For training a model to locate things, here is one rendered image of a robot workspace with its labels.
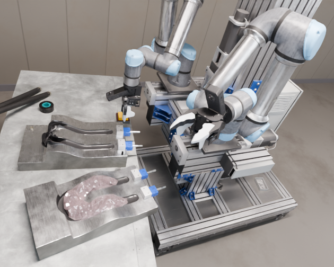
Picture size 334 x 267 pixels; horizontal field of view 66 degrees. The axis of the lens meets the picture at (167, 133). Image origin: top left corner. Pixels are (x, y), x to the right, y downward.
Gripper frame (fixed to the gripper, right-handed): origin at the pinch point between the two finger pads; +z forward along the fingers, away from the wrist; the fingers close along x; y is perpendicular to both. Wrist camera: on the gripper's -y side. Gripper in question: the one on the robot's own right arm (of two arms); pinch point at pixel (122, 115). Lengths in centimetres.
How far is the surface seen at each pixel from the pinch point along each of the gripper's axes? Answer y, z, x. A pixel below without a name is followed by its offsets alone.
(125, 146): 1.1, 9.5, -13.2
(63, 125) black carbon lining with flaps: -29.2, 8.8, 1.6
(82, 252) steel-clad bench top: -19, 21, -59
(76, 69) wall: -29, 75, 168
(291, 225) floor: 157, 101, -27
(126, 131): 3.3, 10.5, -0.9
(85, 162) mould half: -18.3, 16.3, -17.6
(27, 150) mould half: -45.0, 14.9, -9.7
